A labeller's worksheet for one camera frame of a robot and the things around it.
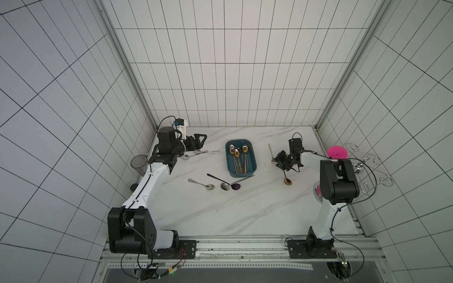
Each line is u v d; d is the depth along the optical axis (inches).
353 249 26.0
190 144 28.0
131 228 16.1
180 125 28.0
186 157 40.6
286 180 37.1
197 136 28.2
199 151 41.8
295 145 32.3
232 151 40.8
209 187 35.7
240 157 40.7
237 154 40.7
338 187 20.4
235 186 35.6
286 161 34.6
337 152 28.5
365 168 25.7
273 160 39.5
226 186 35.9
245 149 41.8
